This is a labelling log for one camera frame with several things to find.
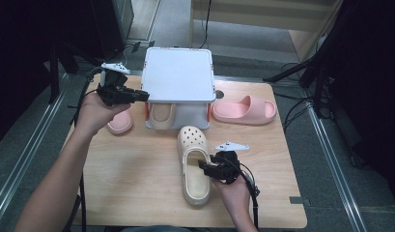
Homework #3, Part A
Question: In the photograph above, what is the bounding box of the metal floor rail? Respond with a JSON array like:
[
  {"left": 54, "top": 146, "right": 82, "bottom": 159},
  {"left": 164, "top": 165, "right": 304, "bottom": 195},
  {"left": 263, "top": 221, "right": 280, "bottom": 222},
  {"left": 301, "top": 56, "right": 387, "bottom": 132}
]
[
  {"left": 0, "top": 74, "right": 71, "bottom": 223},
  {"left": 304, "top": 100, "right": 368, "bottom": 232}
]

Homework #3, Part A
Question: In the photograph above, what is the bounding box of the hand-held gripper cable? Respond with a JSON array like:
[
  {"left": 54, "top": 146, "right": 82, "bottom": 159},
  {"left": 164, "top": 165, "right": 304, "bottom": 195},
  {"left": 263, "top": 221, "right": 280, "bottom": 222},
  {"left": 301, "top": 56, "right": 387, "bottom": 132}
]
[
  {"left": 69, "top": 66, "right": 104, "bottom": 232},
  {"left": 237, "top": 160, "right": 261, "bottom": 230}
]

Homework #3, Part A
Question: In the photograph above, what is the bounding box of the black tape strip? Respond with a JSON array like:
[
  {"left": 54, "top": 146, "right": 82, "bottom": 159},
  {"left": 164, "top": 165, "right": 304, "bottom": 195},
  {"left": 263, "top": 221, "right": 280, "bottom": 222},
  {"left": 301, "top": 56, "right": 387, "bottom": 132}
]
[{"left": 289, "top": 195, "right": 312, "bottom": 207}]

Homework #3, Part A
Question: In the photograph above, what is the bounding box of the dark cabinet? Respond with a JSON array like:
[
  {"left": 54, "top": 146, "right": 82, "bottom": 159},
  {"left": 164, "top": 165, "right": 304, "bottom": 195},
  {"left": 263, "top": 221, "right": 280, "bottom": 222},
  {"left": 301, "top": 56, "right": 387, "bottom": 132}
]
[{"left": 88, "top": 0, "right": 135, "bottom": 59}]

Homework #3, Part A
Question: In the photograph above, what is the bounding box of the cream perforated clog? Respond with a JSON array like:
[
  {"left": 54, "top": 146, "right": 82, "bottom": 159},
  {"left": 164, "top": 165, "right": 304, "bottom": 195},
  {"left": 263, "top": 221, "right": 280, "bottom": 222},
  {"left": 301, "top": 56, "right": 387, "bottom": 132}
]
[
  {"left": 177, "top": 125, "right": 212, "bottom": 207},
  {"left": 148, "top": 101, "right": 178, "bottom": 131}
]

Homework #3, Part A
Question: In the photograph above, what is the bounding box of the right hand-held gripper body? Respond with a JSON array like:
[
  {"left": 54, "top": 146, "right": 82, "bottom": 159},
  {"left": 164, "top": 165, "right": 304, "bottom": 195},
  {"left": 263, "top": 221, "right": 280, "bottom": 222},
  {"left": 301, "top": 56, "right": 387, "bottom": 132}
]
[{"left": 213, "top": 140, "right": 250, "bottom": 186}]

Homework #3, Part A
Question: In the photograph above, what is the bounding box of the black floor cable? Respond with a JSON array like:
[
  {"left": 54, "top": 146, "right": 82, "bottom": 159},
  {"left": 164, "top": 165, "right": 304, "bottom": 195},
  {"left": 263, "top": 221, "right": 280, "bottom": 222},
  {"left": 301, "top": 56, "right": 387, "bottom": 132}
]
[{"left": 275, "top": 62, "right": 319, "bottom": 131}]

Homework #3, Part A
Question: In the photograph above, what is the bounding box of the person's left hand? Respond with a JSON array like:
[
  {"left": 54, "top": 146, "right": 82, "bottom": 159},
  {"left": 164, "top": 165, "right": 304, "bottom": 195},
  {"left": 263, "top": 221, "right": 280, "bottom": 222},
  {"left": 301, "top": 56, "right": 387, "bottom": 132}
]
[{"left": 73, "top": 93, "right": 131, "bottom": 136}]

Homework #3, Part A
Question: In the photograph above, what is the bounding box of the pink slipper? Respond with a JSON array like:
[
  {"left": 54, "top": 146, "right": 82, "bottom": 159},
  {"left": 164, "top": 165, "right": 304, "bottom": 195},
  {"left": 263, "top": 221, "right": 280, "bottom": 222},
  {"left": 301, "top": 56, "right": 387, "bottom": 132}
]
[
  {"left": 212, "top": 94, "right": 278, "bottom": 126},
  {"left": 105, "top": 109, "right": 135, "bottom": 135}
]

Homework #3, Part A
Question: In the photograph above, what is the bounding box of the black hanging cable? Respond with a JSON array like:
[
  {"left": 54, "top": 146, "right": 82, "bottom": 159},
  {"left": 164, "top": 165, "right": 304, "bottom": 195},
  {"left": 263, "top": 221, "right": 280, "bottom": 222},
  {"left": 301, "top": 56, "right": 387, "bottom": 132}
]
[{"left": 199, "top": 0, "right": 212, "bottom": 50}]

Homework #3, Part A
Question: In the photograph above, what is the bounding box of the white plastic storage box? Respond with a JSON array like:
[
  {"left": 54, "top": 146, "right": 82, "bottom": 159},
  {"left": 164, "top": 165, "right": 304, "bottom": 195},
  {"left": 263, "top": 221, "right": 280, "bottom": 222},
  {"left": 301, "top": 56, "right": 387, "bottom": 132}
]
[{"left": 138, "top": 46, "right": 217, "bottom": 131}]

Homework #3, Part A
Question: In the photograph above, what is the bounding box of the beige wooden furniture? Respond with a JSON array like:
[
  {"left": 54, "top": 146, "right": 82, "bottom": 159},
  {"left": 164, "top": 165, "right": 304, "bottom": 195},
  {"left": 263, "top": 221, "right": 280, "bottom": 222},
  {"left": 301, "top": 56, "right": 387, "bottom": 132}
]
[{"left": 188, "top": 0, "right": 344, "bottom": 62}]

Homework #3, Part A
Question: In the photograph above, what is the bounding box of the right hand-held gripper cable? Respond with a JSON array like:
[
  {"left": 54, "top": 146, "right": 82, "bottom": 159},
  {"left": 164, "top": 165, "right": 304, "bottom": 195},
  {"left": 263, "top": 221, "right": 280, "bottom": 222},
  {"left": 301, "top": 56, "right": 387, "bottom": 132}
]
[{"left": 237, "top": 160, "right": 261, "bottom": 230}]

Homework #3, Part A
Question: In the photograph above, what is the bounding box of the black tripod stand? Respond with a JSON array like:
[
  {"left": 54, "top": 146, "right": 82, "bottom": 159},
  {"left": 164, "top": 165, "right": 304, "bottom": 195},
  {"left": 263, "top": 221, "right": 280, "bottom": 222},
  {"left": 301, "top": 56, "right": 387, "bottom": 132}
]
[{"left": 262, "top": 54, "right": 331, "bottom": 119}]

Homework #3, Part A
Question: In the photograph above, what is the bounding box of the person's right hand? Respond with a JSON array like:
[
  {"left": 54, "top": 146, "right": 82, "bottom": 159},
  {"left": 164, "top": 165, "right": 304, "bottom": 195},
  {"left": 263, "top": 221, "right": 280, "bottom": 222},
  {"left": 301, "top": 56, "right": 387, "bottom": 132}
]
[{"left": 212, "top": 175, "right": 251, "bottom": 217}]

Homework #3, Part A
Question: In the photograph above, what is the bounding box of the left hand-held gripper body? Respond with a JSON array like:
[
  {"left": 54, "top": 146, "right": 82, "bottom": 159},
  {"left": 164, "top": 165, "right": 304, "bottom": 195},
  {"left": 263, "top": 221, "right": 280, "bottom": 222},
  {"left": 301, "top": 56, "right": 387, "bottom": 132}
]
[{"left": 96, "top": 62, "right": 135, "bottom": 107}]

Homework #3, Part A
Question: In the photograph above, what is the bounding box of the white floor cable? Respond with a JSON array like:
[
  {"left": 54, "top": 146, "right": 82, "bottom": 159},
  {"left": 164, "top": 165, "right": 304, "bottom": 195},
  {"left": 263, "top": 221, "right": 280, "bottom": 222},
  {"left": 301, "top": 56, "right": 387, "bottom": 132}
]
[{"left": 102, "top": 44, "right": 135, "bottom": 71}]

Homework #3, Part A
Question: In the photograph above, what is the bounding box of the dark curtain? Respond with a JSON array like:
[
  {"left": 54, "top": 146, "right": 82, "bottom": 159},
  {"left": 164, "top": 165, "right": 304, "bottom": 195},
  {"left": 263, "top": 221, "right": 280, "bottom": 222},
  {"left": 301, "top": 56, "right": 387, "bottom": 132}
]
[
  {"left": 320, "top": 0, "right": 395, "bottom": 207},
  {"left": 0, "top": 0, "right": 93, "bottom": 146}
]

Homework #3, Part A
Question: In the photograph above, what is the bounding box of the left hand-held gripper cable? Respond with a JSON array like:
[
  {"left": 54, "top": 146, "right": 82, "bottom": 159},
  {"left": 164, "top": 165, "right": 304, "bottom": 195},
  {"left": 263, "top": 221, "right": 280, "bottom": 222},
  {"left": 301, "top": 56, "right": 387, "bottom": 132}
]
[{"left": 69, "top": 66, "right": 104, "bottom": 232}]

